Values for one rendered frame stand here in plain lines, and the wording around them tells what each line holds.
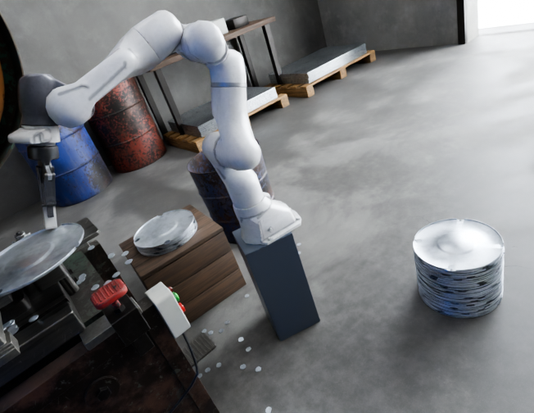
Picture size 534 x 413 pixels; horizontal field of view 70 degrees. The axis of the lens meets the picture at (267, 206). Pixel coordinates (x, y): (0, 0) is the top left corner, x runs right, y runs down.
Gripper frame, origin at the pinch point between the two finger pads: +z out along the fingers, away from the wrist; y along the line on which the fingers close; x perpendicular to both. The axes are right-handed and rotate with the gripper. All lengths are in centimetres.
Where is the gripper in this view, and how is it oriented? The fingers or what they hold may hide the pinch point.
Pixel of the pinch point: (49, 216)
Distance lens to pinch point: 126.0
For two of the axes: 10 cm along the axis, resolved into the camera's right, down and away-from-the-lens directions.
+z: -0.4, 9.7, 2.5
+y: -6.3, -2.2, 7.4
